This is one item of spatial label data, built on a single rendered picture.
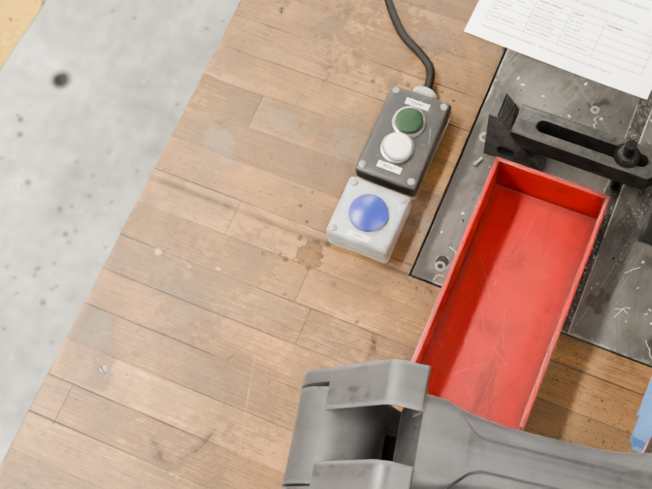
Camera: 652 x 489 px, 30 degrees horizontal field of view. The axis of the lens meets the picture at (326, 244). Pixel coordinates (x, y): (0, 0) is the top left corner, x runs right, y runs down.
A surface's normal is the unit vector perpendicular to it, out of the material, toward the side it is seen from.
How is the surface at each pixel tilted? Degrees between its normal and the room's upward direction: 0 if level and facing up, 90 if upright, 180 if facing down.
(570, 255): 0
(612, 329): 0
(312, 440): 30
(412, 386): 17
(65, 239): 0
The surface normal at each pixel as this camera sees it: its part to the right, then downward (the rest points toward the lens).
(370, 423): 0.65, -0.14
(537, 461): 0.22, -0.29
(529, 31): -0.04, -0.36
